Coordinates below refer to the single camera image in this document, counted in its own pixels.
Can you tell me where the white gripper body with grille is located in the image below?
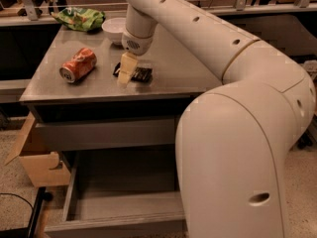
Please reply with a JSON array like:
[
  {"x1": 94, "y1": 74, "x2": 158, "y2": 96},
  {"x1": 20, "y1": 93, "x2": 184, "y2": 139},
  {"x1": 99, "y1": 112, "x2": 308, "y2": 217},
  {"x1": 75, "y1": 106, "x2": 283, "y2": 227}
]
[{"x1": 121, "y1": 30, "x2": 153, "y2": 56}]

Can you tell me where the cream foam-padded gripper finger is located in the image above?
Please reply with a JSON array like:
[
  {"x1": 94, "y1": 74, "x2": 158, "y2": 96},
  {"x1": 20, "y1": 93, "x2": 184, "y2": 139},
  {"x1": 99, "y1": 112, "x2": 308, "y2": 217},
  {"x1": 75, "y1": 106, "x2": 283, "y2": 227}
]
[{"x1": 117, "y1": 52, "x2": 138, "y2": 87}]

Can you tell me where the black rxbar chocolate bar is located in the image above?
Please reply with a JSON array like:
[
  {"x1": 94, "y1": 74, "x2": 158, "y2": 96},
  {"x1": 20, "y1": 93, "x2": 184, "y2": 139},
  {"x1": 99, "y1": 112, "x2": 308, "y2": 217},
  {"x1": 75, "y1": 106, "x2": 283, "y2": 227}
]
[{"x1": 113, "y1": 62, "x2": 153, "y2": 83}]

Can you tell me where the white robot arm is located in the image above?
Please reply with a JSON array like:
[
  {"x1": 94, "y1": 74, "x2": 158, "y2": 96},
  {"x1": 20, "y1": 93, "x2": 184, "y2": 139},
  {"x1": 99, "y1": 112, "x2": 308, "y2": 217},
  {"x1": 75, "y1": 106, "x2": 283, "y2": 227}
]
[{"x1": 123, "y1": 0, "x2": 316, "y2": 238}]

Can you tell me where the grey drawer cabinet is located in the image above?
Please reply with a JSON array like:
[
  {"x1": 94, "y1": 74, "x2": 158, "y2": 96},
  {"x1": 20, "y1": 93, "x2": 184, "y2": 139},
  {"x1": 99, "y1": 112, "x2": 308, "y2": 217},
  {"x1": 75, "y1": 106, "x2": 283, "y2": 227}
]
[{"x1": 19, "y1": 10, "x2": 226, "y2": 190}]

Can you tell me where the closed grey upper drawer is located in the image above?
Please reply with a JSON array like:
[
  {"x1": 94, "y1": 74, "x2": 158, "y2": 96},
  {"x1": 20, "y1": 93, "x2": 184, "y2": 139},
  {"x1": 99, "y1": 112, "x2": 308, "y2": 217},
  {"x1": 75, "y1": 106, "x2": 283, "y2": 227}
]
[{"x1": 36, "y1": 118, "x2": 175, "y2": 151}]

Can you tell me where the open grey middle drawer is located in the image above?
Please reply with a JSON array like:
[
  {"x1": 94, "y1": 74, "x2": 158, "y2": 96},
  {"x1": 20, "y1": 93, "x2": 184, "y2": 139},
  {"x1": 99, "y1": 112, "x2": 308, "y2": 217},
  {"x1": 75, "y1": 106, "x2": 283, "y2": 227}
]
[{"x1": 45, "y1": 145, "x2": 186, "y2": 238}]

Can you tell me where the white ceramic bowl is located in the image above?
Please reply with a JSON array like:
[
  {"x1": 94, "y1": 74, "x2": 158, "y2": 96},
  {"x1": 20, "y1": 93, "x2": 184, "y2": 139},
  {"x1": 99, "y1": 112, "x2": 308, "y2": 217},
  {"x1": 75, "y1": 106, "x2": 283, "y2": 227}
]
[{"x1": 102, "y1": 18, "x2": 126, "y2": 45}]

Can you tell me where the crushed orange soda can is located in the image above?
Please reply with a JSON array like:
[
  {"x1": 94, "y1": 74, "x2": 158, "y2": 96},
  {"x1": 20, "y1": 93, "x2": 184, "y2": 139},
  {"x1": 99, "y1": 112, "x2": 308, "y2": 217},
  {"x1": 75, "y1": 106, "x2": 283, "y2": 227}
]
[{"x1": 59, "y1": 48, "x2": 97, "y2": 83}]

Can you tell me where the green chip bag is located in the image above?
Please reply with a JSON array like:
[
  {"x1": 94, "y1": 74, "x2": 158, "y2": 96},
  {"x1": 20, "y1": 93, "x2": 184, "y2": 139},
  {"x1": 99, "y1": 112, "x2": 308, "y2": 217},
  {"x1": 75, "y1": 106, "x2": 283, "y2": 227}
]
[{"x1": 52, "y1": 7, "x2": 106, "y2": 32}]

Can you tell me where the brown cardboard box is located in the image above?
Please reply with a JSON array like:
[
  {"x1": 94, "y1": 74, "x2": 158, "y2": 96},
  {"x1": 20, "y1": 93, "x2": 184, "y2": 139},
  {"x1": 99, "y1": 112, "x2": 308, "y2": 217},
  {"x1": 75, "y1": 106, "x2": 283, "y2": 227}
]
[{"x1": 5, "y1": 113, "x2": 70, "y2": 187}]

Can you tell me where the metal railing frame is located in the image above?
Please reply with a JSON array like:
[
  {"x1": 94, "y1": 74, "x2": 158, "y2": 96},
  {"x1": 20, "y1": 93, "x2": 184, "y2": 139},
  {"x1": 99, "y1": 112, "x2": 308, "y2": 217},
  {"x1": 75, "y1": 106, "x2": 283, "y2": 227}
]
[{"x1": 0, "y1": 0, "x2": 317, "y2": 22}]

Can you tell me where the black cable on floor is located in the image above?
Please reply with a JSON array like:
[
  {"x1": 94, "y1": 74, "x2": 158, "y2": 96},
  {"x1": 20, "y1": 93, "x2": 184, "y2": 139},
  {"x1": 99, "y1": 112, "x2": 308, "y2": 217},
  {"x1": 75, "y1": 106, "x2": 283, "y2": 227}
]
[{"x1": 0, "y1": 191, "x2": 36, "y2": 216}]

